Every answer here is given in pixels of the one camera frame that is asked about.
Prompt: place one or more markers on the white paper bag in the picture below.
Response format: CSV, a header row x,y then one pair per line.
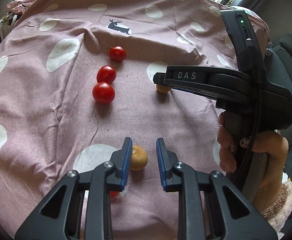
x,y
7,23

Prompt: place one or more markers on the red cherry tomato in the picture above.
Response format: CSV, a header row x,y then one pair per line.
x,y
117,54
106,74
114,194
103,93

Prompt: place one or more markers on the pink crumpled cloth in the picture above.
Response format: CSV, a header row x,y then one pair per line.
x,y
19,6

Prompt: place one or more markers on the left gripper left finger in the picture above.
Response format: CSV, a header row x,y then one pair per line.
x,y
79,205

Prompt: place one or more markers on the fluffy beige sleeve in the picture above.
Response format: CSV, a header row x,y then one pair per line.
x,y
278,213

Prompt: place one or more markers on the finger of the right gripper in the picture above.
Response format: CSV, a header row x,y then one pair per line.
x,y
211,82

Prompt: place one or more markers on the pink polka dot deer cloth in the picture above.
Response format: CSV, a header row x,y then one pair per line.
x,y
76,79

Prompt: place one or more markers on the brown longan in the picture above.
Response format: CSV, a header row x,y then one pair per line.
x,y
163,89
139,158

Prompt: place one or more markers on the right human hand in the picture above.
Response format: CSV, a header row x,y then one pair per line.
x,y
271,142

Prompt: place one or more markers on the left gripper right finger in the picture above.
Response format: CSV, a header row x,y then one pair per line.
x,y
210,206

